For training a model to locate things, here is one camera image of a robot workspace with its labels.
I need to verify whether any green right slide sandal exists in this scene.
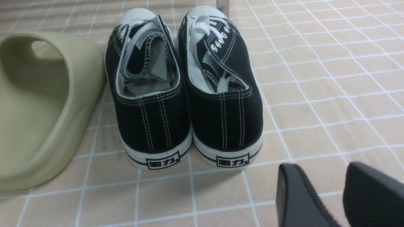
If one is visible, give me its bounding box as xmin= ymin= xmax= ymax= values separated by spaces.
xmin=0 ymin=31 xmax=105 ymax=191

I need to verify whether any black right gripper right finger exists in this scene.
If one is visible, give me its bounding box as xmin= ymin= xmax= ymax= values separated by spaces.
xmin=342 ymin=161 xmax=404 ymax=227

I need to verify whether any black canvas sneaker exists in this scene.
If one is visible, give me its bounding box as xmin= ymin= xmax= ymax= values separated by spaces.
xmin=105 ymin=8 xmax=193 ymax=172
xmin=177 ymin=5 xmax=264 ymax=169

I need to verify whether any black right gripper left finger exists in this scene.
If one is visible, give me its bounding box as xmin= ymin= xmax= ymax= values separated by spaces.
xmin=276 ymin=163 xmax=340 ymax=227

